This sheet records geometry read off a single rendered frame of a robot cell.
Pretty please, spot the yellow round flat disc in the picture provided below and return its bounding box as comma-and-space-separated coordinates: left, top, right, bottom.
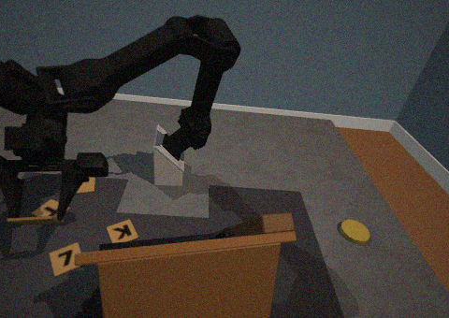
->
340, 220, 369, 244

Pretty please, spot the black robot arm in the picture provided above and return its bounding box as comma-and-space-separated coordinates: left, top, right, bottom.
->
0, 15, 241, 161

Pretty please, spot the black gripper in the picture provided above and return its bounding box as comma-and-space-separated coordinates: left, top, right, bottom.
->
0, 118, 109, 220

